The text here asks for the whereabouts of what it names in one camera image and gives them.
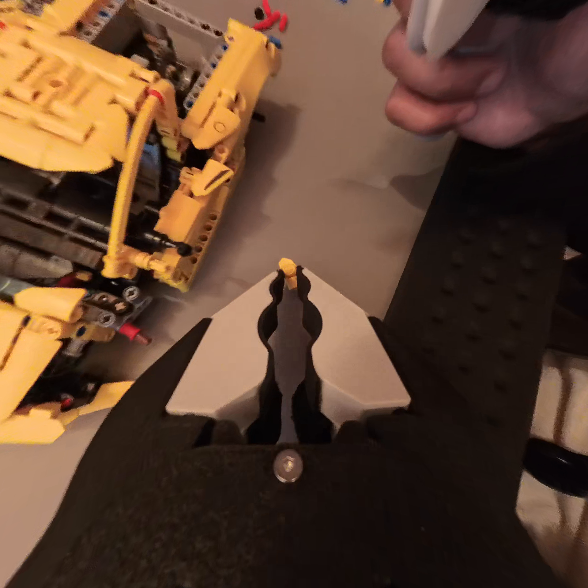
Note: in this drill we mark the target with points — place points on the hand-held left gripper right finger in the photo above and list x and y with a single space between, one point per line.
358 367

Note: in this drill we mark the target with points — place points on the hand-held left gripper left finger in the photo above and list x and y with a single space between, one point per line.
220 367

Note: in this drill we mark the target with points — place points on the small yellow toy piece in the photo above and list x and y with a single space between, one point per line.
288 266

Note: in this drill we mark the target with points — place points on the yellow toy brick car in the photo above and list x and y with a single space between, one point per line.
55 92

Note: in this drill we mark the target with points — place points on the grey desk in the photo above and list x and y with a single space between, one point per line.
344 206

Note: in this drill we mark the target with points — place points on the person's right hand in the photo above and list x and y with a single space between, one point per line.
496 92

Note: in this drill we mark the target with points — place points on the perforated panel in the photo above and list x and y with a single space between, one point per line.
482 298

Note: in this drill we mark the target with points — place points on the scattered red toy pins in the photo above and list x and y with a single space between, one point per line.
271 20

